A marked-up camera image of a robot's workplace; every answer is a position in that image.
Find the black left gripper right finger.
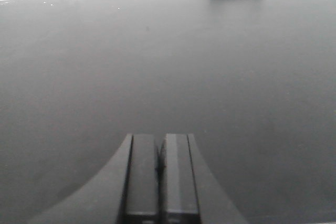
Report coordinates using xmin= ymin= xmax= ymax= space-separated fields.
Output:
xmin=160 ymin=134 xmax=247 ymax=223

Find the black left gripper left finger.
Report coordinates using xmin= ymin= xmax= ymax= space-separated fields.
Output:
xmin=29 ymin=134 xmax=159 ymax=223

